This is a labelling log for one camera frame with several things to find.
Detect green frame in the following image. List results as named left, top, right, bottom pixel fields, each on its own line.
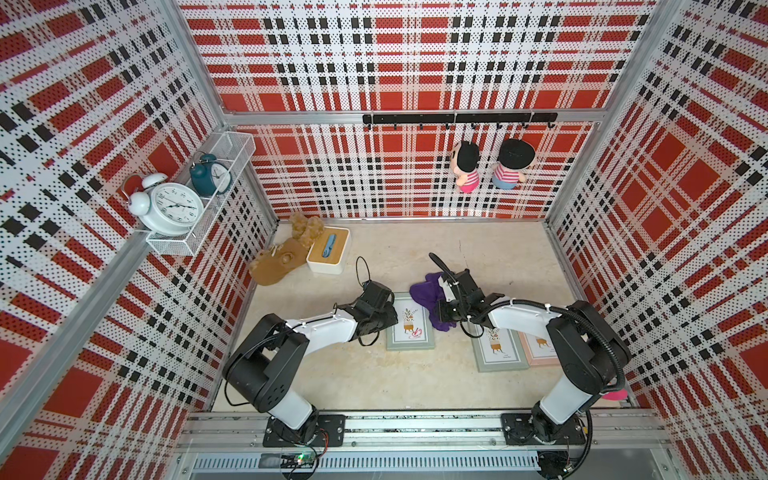
left=468, top=325, right=530, bottom=373
left=386, top=293, right=435, bottom=351

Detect teal alarm clock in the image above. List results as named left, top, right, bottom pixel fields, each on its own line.
left=189, top=153, right=233, bottom=198

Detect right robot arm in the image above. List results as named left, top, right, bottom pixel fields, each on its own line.
left=438, top=264, right=632, bottom=445

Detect pink picture frame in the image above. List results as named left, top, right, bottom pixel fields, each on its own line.
left=518, top=332, right=560, bottom=367

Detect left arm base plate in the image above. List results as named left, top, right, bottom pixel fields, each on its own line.
left=262, top=411, right=347, bottom=448

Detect white alarm clock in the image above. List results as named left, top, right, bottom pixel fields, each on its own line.
left=128, top=173, right=204, bottom=237

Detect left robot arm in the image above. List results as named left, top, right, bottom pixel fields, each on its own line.
left=223, top=280, right=398, bottom=445

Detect black hook rail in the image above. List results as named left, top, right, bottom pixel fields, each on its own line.
left=362, top=112, right=558, bottom=126

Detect green circuit board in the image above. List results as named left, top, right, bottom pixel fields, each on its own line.
left=280, top=452, right=317, bottom=470

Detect doll blue pants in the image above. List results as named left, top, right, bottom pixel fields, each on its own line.
left=492, top=139, right=535, bottom=190

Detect blue object on box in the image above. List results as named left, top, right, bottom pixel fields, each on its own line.
left=322, top=234, right=337, bottom=258

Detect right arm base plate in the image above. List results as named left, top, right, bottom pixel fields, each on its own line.
left=501, top=413, right=586, bottom=446

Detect white wire shelf basket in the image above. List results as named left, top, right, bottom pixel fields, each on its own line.
left=147, top=132, right=256, bottom=257

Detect aluminium front rail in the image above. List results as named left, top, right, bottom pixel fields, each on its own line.
left=178, top=408, right=671, bottom=453

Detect doll pink striped shirt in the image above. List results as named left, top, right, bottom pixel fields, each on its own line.
left=450, top=141, right=480, bottom=194

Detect purple microfiber cloth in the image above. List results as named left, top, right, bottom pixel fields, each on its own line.
left=409, top=273, right=456, bottom=332

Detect white box wooden lid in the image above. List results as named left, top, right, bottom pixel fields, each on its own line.
left=306, top=227, right=351, bottom=275

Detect brown plush toy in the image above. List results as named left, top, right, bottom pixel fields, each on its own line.
left=249, top=212, right=325, bottom=286

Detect pink object behind right arm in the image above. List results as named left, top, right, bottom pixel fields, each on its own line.
left=602, top=389, right=628, bottom=402

